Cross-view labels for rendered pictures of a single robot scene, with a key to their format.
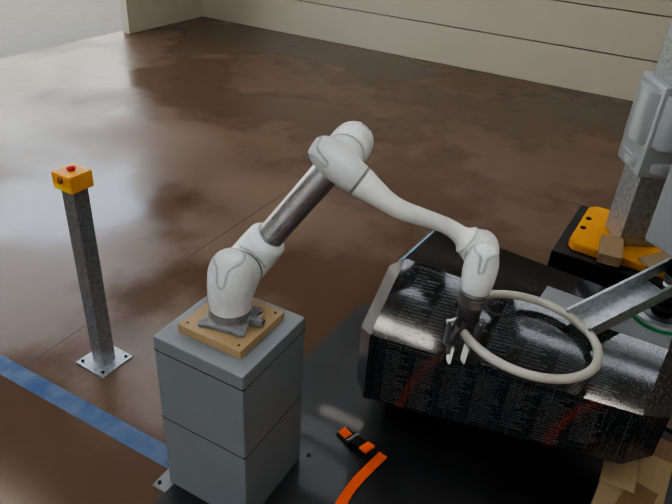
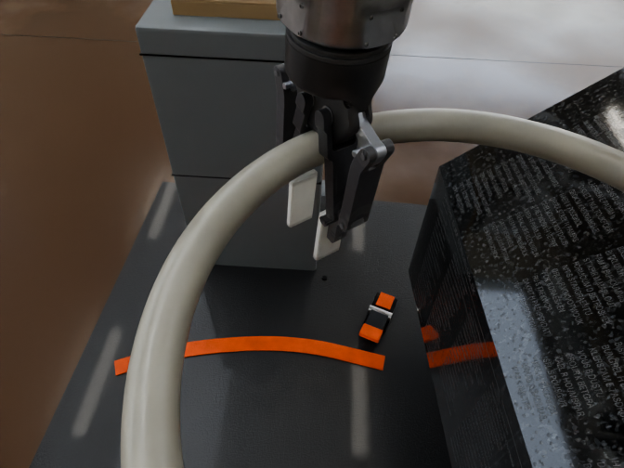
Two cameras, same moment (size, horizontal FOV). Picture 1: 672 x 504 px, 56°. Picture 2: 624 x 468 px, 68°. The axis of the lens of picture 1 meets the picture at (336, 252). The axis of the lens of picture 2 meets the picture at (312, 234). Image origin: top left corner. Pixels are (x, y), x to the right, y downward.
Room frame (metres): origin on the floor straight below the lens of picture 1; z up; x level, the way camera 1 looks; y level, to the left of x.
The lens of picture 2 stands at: (1.51, -0.73, 1.24)
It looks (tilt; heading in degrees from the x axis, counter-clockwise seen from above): 49 degrees down; 64
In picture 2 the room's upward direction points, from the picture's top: 2 degrees clockwise
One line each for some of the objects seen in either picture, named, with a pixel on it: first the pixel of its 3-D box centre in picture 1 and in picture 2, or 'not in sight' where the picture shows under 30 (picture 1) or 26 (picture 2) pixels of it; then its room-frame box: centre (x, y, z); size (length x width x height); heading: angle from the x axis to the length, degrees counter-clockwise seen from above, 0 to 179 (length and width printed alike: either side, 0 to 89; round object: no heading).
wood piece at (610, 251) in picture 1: (610, 250); not in sight; (2.57, -1.28, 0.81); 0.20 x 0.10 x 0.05; 158
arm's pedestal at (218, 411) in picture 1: (234, 404); (256, 134); (1.84, 0.37, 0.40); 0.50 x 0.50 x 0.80; 63
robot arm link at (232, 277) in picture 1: (231, 279); not in sight; (1.85, 0.36, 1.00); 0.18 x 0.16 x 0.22; 165
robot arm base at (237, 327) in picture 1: (235, 313); not in sight; (1.83, 0.35, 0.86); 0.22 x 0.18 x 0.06; 73
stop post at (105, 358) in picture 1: (89, 273); not in sight; (2.47, 1.16, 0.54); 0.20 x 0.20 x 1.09; 60
